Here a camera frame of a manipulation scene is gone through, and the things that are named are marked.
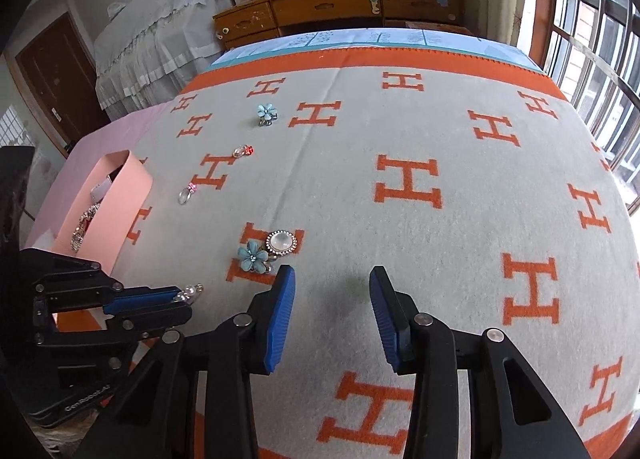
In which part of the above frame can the light blue bedsheet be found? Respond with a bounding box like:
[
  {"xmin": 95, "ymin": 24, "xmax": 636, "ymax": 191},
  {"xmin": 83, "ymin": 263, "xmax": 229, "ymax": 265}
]
[{"xmin": 207, "ymin": 28, "xmax": 543, "ymax": 74}]

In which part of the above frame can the pink box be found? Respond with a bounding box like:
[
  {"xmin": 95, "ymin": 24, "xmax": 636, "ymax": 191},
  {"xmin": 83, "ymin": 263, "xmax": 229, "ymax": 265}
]
[{"xmin": 50, "ymin": 150, "xmax": 153, "ymax": 285}]

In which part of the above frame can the orange grey patterned blanket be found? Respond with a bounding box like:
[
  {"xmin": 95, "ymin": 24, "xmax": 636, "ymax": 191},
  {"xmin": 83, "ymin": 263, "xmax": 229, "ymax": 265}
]
[{"xmin": 50, "ymin": 46, "xmax": 640, "ymax": 459}]

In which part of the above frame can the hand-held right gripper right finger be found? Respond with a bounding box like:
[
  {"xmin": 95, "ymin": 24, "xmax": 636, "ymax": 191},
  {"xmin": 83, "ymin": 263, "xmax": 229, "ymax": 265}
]
[{"xmin": 369, "ymin": 266, "xmax": 593, "ymax": 459}]

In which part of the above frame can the window with metal grille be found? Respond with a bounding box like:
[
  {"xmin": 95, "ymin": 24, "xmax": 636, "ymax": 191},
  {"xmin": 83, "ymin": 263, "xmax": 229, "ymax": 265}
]
[{"xmin": 542, "ymin": 0, "xmax": 640, "ymax": 220}]

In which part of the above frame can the round silver brooch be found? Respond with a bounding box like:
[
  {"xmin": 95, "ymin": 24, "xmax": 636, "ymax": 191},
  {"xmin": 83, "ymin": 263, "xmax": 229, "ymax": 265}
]
[{"xmin": 265, "ymin": 229, "xmax": 298, "ymax": 256}]

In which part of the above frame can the white lace furniture cover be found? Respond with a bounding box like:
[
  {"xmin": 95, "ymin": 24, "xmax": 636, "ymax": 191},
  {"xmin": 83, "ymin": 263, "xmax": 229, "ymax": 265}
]
[{"xmin": 94, "ymin": 0, "xmax": 238, "ymax": 122}]

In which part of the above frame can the wooden desk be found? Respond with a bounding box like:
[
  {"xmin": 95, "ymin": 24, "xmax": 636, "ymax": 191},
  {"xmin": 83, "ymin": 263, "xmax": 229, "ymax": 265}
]
[{"xmin": 212, "ymin": 0, "xmax": 466, "ymax": 50}]

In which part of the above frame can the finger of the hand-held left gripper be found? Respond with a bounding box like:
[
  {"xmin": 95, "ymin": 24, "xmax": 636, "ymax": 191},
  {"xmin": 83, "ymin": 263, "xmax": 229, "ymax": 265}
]
[
  {"xmin": 35, "ymin": 303, "xmax": 194, "ymax": 348},
  {"xmin": 20, "ymin": 249, "xmax": 184, "ymax": 315}
]

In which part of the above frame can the brown wooden door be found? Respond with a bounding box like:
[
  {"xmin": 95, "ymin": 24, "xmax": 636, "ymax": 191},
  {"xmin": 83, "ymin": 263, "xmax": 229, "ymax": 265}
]
[{"xmin": 15, "ymin": 12, "xmax": 111, "ymax": 155}]

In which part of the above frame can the silver rhinestone hair comb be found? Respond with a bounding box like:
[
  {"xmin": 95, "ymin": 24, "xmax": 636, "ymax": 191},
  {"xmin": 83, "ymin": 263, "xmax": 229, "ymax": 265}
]
[{"xmin": 70, "ymin": 204, "xmax": 101, "ymax": 252}]

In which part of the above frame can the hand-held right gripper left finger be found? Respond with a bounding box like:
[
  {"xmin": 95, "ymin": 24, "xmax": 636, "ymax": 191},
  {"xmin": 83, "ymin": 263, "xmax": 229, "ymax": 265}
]
[{"xmin": 70, "ymin": 265, "xmax": 296, "ymax": 459}]

